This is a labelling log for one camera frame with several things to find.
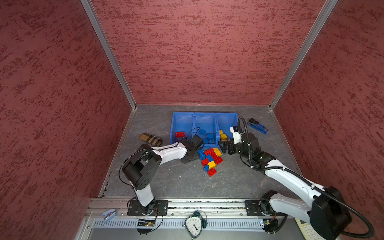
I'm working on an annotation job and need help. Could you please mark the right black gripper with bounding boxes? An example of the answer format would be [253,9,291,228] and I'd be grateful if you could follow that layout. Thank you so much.
[217,137,252,159]

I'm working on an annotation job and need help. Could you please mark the blue legos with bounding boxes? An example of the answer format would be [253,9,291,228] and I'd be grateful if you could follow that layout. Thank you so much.
[198,129,215,144]

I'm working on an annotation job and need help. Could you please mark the blue three-compartment bin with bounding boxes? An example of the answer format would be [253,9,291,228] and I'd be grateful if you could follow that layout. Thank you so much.
[170,112,238,148]

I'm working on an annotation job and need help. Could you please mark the yellow legos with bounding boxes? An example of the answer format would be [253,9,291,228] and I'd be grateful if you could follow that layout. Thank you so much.
[219,130,228,142]

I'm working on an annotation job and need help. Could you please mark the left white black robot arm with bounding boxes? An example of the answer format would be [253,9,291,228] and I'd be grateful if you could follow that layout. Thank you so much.
[120,135,205,208]

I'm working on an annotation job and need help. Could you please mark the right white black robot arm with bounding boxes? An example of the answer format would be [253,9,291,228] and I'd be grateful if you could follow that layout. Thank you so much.
[219,133,352,240]

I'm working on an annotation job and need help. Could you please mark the long red lego top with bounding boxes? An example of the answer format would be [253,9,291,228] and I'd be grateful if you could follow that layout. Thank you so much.
[204,149,218,161]

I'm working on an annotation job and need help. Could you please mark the blue black stapler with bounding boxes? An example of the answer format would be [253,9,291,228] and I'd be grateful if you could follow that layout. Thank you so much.
[247,118,268,135]

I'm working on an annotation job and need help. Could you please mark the yellow lego brick top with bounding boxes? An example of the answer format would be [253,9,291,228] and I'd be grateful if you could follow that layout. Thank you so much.
[213,148,222,157]

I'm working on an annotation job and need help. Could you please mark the yellow lego brick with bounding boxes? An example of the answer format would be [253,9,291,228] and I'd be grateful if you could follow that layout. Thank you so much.
[213,148,222,157]
[208,161,216,170]

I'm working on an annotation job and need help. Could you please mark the yellow lego brick centre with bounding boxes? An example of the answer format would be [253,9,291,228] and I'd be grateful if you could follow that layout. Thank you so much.
[208,161,216,170]

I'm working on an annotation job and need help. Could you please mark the red lego brick bottom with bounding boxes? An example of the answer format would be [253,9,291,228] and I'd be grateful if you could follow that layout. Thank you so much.
[207,168,217,177]

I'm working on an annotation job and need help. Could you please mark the plaid glasses case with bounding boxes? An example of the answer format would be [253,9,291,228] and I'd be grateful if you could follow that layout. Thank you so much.
[140,133,163,147]

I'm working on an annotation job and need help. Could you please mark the heart-shaped white clock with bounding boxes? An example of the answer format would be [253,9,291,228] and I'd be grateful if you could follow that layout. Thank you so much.
[183,211,208,240]

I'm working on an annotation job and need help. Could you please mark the cream calculator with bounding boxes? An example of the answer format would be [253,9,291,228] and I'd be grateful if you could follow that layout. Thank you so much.
[295,218,317,240]

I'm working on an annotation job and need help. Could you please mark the small blue stapler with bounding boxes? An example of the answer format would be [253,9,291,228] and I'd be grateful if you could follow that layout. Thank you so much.
[102,209,118,222]

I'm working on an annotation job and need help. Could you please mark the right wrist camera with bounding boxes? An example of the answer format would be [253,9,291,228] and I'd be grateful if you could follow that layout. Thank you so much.
[230,126,242,145]

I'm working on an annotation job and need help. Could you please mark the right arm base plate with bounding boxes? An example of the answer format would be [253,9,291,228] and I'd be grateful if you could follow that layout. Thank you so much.
[244,199,287,217]

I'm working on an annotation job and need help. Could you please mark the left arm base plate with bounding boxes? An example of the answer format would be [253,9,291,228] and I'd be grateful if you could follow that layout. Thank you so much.
[127,199,169,217]

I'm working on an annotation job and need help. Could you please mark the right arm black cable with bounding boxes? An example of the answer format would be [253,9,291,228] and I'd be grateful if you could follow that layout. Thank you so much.
[237,116,376,240]

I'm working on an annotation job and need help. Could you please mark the aluminium rail frame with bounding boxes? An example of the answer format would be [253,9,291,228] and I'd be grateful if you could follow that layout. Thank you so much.
[74,197,340,240]

